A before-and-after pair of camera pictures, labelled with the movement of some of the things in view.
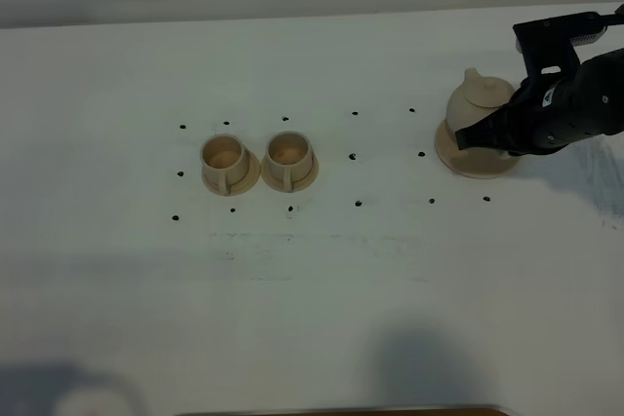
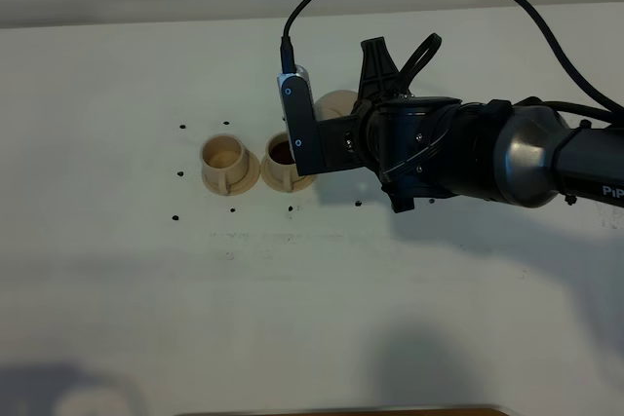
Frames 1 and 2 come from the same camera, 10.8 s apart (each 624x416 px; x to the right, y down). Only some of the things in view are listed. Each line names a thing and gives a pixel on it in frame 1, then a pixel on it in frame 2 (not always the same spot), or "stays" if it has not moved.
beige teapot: [472, 98] to [334, 104]
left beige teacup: [224, 161] stays
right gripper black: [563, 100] to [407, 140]
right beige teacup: [289, 158] stays
